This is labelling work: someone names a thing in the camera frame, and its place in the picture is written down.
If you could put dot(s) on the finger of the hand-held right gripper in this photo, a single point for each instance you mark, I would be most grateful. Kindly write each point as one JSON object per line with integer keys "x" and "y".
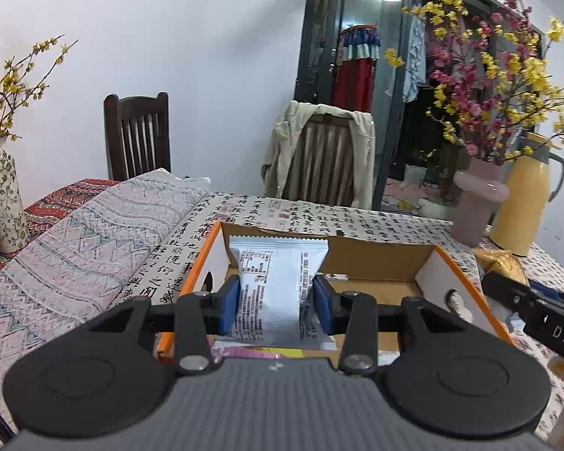
{"x": 552, "y": 290}
{"x": 505, "y": 289}

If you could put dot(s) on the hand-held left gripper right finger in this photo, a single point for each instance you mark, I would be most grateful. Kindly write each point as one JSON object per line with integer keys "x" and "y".
{"x": 323, "y": 305}

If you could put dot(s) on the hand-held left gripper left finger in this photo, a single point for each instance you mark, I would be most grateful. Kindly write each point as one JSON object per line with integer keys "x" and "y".
{"x": 229, "y": 305}

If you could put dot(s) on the gold snack packet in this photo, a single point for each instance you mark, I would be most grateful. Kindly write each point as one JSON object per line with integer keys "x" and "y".
{"x": 500, "y": 263}

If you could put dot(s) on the large white snack packet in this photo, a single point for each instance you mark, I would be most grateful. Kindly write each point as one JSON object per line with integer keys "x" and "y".
{"x": 272, "y": 291}

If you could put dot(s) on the pink snack packet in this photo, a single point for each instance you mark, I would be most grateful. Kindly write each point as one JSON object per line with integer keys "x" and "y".
{"x": 235, "y": 352}

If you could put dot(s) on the green snack packet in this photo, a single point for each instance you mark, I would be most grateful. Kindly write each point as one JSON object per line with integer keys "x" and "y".
{"x": 282, "y": 352}

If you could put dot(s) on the orange cardboard box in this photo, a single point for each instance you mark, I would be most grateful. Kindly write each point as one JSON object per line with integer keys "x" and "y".
{"x": 371, "y": 253}

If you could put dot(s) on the pink glass vase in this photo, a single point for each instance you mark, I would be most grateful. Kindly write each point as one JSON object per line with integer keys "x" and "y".
{"x": 474, "y": 211}

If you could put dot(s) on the yellow thermos jug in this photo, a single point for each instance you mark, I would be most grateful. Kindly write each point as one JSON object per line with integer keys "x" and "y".
{"x": 521, "y": 206}

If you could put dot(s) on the calligraphy print tablecloth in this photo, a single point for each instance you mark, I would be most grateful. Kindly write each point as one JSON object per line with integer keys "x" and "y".
{"x": 310, "y": 213}

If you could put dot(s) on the wooden chair with slats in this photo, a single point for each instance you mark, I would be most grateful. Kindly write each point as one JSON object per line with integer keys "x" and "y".
{"x": 324, "y": 159}

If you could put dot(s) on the beige jacket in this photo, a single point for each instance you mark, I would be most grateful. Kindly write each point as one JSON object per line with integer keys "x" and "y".
{"x": 364, "y": 159}

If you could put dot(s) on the zigzag patterned folded cloth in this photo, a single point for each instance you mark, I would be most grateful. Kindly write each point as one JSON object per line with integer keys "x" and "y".
{"x": 75, "y": 253}

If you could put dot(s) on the dark wooden chair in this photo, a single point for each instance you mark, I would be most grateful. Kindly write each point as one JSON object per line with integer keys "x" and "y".
{"x": 136, "y": 136}

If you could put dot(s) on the red patterned cloth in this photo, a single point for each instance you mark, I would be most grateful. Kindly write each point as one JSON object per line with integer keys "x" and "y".
{"x": 61, "y": 199}

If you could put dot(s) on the yellow and pink blossom branches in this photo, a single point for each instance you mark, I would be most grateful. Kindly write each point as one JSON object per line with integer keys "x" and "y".
{"x": 456, "y": 84}

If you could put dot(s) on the hanging red dress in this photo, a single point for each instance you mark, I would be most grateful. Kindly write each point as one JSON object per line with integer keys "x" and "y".
{"x": 357, "y": 80}

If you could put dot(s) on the slim floral ceramic vase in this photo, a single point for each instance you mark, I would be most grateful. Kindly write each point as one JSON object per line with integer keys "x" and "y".
{"x": 2, "y": 197}

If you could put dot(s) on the thin yellow flower branches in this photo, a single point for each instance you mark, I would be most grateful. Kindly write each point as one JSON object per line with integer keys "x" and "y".
{"x": 11, "y": 79}

